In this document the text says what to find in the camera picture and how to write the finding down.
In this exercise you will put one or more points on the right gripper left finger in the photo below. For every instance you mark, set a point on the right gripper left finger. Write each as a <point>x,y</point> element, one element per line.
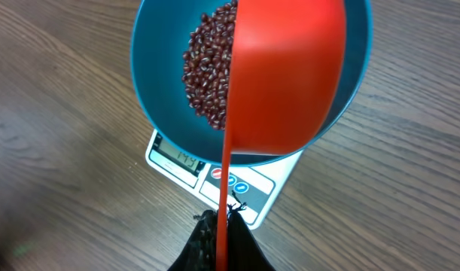
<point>199,252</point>

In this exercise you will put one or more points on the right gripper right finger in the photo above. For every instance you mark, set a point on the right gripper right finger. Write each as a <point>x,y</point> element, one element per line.
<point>244,253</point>

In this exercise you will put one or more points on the orange measuring scoop blue handle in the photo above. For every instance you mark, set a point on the orange measuring scoop blue handle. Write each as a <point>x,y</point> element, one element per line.
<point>285,69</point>

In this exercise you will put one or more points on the white digital kitchen scale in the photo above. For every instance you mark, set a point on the white digital kitchen scale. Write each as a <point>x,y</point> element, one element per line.
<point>258,186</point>

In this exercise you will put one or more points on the red beans in bowl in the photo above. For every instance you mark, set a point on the red beans in bowl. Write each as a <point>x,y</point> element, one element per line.
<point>207,62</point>

